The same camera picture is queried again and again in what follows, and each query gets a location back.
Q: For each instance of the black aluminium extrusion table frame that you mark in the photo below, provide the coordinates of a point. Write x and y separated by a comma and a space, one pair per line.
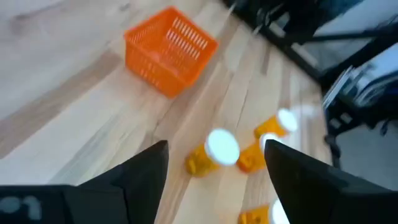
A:
280, 40

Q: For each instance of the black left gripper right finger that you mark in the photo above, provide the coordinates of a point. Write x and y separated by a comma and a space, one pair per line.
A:
317, 193

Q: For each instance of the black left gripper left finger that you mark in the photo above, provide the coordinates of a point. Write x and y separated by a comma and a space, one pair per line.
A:
136, 189

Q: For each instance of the white ball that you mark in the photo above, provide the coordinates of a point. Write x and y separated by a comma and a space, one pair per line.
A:
287, 119

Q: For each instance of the grey black equipment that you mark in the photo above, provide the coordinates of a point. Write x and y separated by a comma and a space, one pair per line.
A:
357, 102

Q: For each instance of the orange pill bottle white cap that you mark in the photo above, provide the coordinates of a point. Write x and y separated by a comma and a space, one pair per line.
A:
222, 146
253, 216
250, 158

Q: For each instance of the orange plastic slotted basket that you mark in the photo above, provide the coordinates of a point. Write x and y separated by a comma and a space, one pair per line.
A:
174, 77

